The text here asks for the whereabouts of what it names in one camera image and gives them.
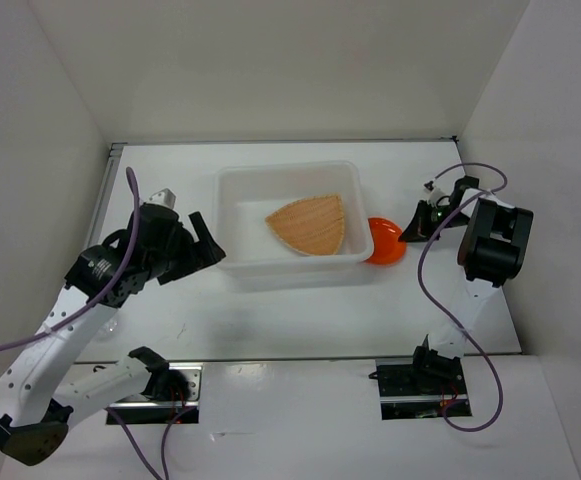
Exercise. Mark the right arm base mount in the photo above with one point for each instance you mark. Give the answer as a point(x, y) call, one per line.
point(409, 393)

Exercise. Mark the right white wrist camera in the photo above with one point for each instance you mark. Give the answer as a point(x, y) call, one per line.
point(435, 195)

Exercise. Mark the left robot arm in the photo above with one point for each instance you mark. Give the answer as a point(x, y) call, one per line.
point(38, 407)

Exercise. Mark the clear plastic bin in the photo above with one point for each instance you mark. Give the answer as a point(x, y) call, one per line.
point(255, 258)

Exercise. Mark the orange plastic plate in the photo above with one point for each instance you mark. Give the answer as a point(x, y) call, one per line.
point(388, 249)

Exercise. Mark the woven triangular basket tray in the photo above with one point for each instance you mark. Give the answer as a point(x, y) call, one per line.
point(312, 226)

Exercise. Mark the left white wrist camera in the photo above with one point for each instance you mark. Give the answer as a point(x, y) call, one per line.
point(163, 198)

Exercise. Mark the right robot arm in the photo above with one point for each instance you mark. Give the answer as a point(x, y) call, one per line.
point(491, 252)

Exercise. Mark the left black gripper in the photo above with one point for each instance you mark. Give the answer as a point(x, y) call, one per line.
point(198, 255)

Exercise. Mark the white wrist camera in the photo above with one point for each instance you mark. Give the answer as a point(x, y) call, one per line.
point(163, 198)
point(435, 195)

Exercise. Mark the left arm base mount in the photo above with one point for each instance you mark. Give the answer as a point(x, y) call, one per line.
point(173, 402)

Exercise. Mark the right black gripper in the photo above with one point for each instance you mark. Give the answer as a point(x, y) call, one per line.
point(419, 228)

